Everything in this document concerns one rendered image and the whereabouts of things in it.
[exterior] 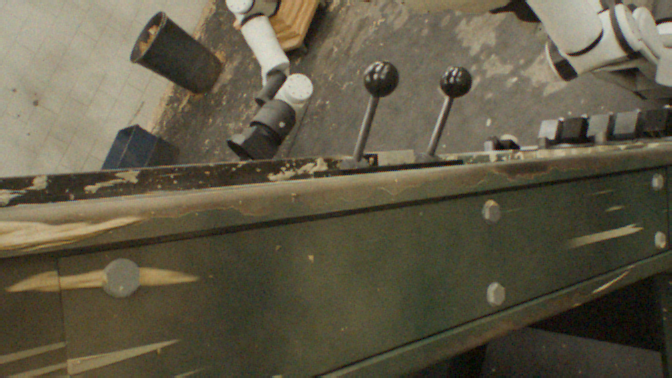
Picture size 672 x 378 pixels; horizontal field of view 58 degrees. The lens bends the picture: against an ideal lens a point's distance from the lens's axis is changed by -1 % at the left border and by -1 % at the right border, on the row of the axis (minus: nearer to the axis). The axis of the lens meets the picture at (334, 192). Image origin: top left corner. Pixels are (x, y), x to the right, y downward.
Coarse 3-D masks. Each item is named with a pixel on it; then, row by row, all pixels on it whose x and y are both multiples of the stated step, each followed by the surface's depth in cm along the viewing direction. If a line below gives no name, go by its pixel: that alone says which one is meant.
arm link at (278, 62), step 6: (282, 54) 145; (270, 60) 144; (276, 60) 144; (282, 60) 145; (264, 66) 145; (270, 66) 144; (276, 66) 145; (282, 66) 147; (288, 66) 149; (264, 72) 146; (270, 72) 147; (288, 72) 150; (264, 78) 148; (264, 84) 149
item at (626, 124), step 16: (608, 112) 139; (640, 112) 133; (656, 112) 126; (544, 128) 146; (560, 128) 144; (576, 128) 139; (592, 128) 136; (608, 128) 134; (624, 128) 130; (640, 128) 130; (656, 128) 124; (496, 144) 152; (512, 144) 154; (560, 144) 144; (576, 144) 140; (592, 144) 137; (608, 144) 126; (624, 144) 123
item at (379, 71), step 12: (384, 60) 61; (372, 72) 61; (384, 72) 60; (396, 72) 61; (372, 84) 61; (384, 84) 61; (396, 84) 61; (372, 96) 63; (384, 96) 62; (372, 108) 63; (372, 120) 64; (360, 132) 65; (360, 144) 65; (360, 156) 66; (348, 168) 65
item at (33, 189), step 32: (256, 160) 123; (288, 160) 128; (320, 160) 134; (384, 160) 146; (0, 192) 93; (32, 192) 96; (64, 192) 100; (96, 192) 103; (128, 192) 106; (160, 192) 110
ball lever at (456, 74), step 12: (444, 72) 69; (456, 72) 68; (468, 72) 69; (444, 84) 69; (456, 84) 68; (468, 84) 68; (456, 96) 69; (444, 108) 71; (444, 120) 71; (432, 144) 73; (420, 156) 73; (432, 156) 73
